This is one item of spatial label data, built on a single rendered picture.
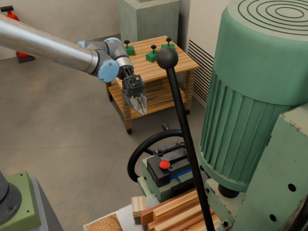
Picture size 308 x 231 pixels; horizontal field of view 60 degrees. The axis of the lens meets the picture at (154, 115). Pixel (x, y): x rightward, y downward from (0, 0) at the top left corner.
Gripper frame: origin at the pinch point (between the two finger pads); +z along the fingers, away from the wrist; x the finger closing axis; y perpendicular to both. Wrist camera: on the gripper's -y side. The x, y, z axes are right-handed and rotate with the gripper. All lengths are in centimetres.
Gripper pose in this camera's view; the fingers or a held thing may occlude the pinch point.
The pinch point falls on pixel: (143, 113)
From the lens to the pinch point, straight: 108.4
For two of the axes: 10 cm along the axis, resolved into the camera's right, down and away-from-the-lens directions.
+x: 9.0, -2.9, 3.3
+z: 4.1, 8.3, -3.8
